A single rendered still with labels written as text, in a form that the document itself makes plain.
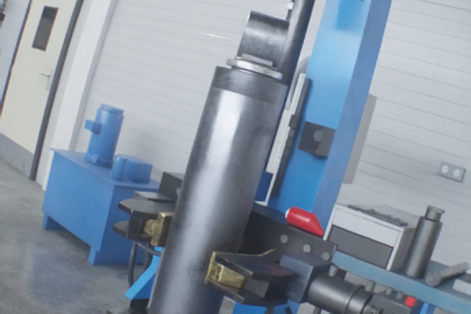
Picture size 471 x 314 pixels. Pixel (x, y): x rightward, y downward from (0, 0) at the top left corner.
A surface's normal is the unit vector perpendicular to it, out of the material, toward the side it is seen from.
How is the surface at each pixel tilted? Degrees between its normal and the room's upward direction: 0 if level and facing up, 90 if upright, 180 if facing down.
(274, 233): 90
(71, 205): 90
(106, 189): 90
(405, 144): 90
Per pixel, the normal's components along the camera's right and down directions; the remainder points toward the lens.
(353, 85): 0.76, 0.25
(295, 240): -0.58, -0.13
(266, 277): 0.39, 0.16
